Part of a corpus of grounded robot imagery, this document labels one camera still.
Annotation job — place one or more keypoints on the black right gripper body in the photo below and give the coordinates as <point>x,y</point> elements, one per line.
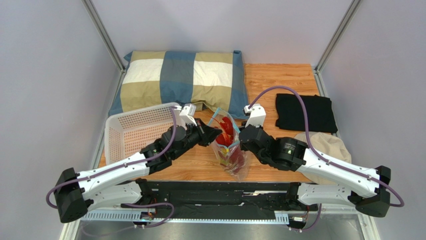
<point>245,137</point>

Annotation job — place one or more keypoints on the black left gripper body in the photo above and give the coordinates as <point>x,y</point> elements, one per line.
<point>192,138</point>

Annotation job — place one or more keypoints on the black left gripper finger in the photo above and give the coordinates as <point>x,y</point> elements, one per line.
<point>206,141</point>
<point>206,130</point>

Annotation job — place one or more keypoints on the red toy lobster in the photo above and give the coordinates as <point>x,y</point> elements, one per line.
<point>235,161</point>

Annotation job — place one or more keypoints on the clear zip top bag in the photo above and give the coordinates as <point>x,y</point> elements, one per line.
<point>219,113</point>

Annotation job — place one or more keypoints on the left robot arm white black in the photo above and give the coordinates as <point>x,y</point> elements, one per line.
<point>77,193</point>

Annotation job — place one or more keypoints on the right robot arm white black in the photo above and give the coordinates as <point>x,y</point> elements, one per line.
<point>355,186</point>

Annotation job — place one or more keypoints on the yellow toy fruit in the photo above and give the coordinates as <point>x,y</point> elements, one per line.
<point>224,152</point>

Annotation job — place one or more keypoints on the plaid pillow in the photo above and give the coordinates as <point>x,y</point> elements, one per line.
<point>209,80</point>

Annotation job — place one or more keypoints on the beige hat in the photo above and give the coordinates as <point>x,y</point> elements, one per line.
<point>329,145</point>

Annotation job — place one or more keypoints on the white plastic basket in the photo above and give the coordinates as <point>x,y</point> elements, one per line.
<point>128,132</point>

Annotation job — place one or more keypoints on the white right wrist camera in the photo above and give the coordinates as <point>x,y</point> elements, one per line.
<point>257,115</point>

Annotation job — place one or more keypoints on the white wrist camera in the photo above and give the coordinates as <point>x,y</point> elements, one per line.
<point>187,114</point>
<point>257,115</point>

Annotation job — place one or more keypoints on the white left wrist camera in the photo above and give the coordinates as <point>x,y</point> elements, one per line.
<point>187,114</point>

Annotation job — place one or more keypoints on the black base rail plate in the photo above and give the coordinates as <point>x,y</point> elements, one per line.
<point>217,200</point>

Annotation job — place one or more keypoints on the aluminium frame rail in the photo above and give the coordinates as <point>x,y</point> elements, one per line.
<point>330,222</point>

